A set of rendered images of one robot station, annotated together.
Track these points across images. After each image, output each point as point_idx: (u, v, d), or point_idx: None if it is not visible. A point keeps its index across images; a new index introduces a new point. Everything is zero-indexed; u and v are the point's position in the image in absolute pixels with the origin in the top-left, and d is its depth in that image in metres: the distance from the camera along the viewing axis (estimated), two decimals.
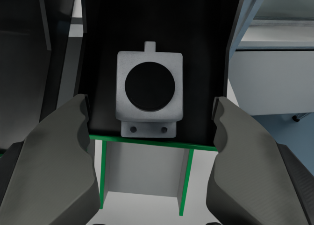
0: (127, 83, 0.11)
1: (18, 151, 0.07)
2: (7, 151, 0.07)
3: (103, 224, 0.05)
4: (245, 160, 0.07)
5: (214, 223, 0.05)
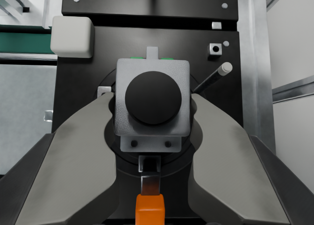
0: (128, 96, 0.10)
1: (49, 142, 0.08)
2: (39, 141, 0.08)
3: (103, 224, 0.05)
4: (221, 155, 0.07)
5: (214, 223, 0.05)
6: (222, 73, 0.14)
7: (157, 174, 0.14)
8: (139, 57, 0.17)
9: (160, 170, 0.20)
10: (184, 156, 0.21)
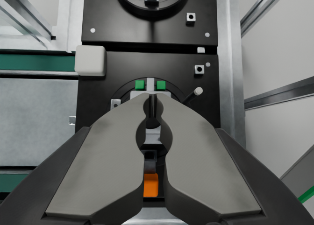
0: None
1: (85, 135, 0.08)
2: (77, 132, 0.08)
3: (103, 224, 0.05)
4: (192, 152, 0.07)
5: (214, 223, 0.05)
6: (196, 94, 0.22)
7: (153, 159, 0.21)
8: (142, 80, 0.25)
9: (156, 160, 0.28)
10: None
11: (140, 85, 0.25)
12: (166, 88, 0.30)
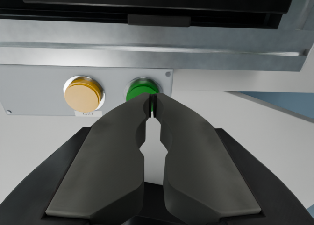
0: None
1: (85, 135, 0.08)
2: (77, 132, 0.08)
3: (103, 224, 0.05)
4: (192, 152, 0.07)
5: (214, 223, 0.05)
6: None
7: None
8: None
9: None
10: None
11: None
12: None
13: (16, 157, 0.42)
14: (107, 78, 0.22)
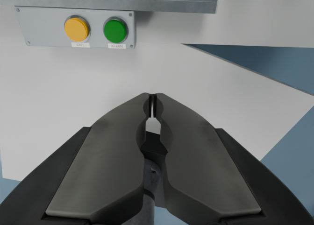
0: None
1: (85, 135, 0.08)
2: (77, 132, 0.08)
3: (103, 224, 0.05)
4: (192, 152, 0.07)
5: (214, 223, 0.05)
6: None
7: None
8: None
9: None
10: None
11: None
12: None
13: (27, 101, 0.54)
14: (91, 17, 0.34)
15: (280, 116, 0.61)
